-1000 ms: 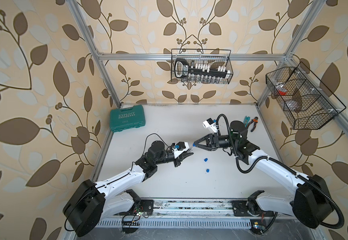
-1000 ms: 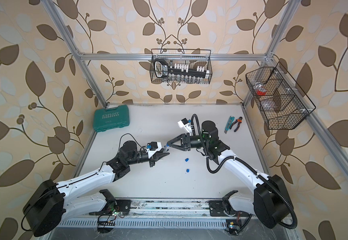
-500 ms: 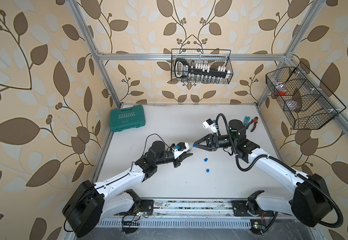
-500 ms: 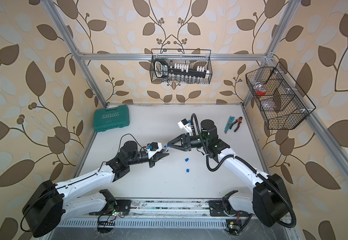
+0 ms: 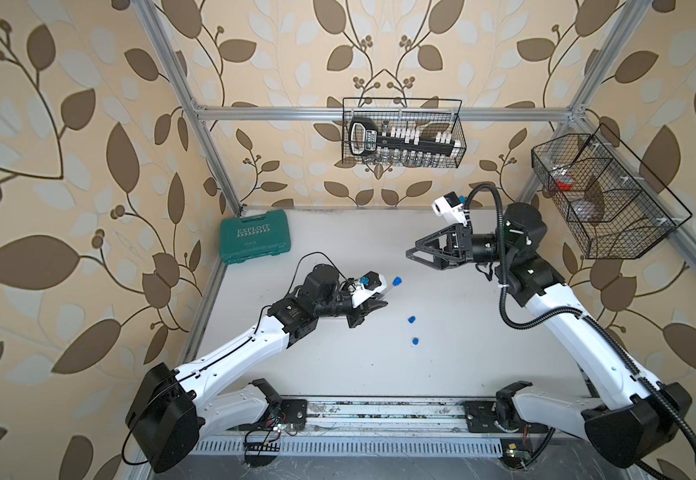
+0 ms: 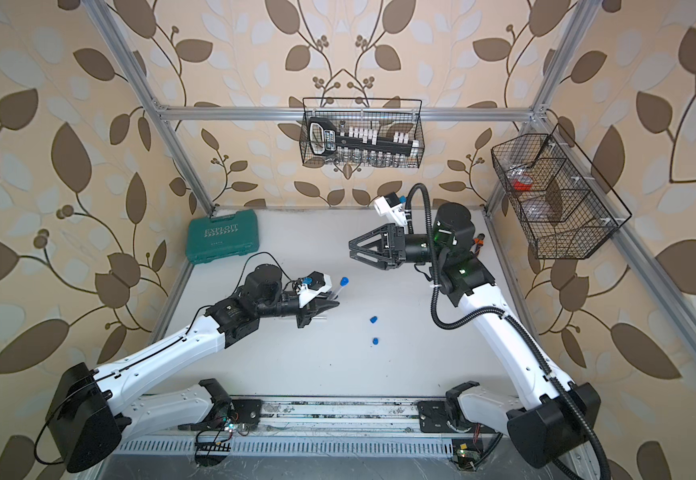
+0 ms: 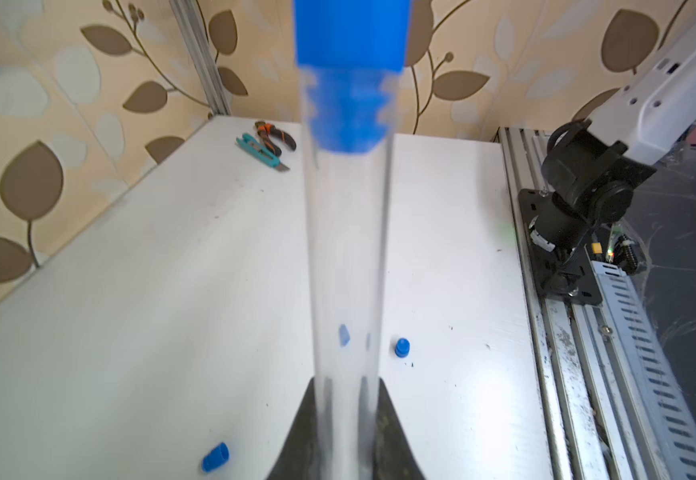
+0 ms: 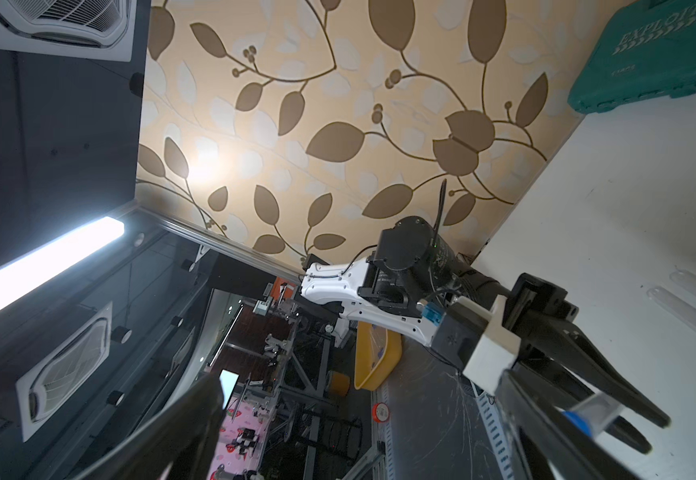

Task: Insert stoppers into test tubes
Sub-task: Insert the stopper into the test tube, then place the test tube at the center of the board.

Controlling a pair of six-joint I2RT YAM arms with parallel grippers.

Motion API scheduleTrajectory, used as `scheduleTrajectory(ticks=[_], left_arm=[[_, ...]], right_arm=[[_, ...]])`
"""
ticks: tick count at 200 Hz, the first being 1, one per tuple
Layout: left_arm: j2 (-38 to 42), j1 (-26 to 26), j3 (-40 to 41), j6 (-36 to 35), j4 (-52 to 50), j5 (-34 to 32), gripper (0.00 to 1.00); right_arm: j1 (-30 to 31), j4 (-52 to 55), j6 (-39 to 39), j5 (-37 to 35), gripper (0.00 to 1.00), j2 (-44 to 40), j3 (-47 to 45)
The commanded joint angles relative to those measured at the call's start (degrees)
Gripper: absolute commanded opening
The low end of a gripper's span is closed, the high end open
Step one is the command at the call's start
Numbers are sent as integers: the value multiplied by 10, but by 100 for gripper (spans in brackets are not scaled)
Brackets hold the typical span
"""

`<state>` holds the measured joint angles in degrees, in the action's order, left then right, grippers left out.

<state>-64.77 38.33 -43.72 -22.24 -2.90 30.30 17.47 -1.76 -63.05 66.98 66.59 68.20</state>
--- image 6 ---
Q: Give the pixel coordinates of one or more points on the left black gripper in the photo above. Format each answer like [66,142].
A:
[307,312]

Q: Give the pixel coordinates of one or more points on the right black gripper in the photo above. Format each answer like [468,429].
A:
[394,248]

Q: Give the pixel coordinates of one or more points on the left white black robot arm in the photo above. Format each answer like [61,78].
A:
[94,410]

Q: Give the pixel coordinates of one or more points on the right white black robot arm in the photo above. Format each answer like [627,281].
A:
[550,414]

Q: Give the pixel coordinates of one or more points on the orange black pliers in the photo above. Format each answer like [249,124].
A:
[479,243]

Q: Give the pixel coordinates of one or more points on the green plastic tool case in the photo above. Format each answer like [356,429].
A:
[210,239]

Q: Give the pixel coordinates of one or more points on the black socket holder set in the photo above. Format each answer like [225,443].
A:
[325,137]

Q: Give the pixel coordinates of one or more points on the red item in basket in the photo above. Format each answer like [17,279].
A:
[520,180]

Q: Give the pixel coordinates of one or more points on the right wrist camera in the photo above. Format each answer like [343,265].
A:
[392,207]

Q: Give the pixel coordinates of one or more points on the aluminium front rail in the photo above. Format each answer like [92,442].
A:
[336,420]

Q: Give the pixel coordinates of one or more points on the black wire basket back wall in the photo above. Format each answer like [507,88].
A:
[363,110]

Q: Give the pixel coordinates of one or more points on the black wire basket wall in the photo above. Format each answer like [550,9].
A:
[569,213]
[363,110]

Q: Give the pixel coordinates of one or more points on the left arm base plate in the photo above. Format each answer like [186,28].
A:
[244,414]

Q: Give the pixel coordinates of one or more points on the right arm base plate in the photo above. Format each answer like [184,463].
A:
[434,419]

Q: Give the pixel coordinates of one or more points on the black wire basket right wall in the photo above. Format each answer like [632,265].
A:
[569,213]

